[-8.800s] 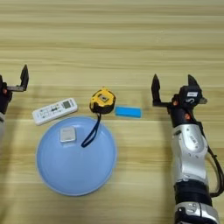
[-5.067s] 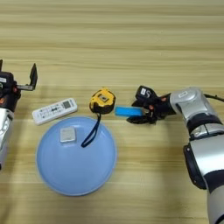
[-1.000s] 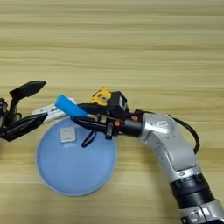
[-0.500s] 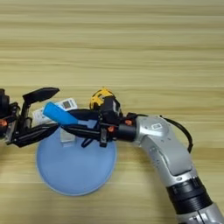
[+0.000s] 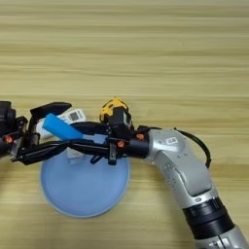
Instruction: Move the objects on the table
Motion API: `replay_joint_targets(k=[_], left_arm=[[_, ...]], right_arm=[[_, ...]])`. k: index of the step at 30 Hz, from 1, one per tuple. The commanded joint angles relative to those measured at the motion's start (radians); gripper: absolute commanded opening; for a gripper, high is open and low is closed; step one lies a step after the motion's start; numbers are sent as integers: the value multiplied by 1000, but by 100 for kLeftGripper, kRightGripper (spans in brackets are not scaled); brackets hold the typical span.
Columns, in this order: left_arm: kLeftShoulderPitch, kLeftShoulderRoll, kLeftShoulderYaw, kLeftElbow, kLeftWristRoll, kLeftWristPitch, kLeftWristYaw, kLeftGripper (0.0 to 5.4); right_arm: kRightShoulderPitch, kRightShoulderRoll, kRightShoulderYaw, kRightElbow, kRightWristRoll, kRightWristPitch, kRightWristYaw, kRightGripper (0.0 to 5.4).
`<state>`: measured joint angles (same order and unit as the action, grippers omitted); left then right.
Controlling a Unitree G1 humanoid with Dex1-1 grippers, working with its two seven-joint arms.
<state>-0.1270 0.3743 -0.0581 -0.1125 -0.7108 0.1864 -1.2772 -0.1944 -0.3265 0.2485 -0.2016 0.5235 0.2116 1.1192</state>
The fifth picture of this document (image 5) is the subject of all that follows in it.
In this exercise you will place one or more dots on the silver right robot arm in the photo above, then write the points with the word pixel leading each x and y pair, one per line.
pixel 184 168

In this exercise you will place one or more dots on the left gripper labelled black box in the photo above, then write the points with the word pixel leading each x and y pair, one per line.
pixel 6 113

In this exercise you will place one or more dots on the light blue round plate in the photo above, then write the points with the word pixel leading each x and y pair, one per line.
pixel 84 188

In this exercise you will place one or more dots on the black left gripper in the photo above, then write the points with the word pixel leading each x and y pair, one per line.
pixel 9 142

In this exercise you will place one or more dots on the white remote control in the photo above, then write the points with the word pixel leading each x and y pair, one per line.
pixel 76 116

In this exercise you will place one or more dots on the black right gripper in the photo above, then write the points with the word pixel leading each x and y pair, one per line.
pixel 137 147

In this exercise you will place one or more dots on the blue rectangular block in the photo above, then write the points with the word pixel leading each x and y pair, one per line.
pixel 60 128

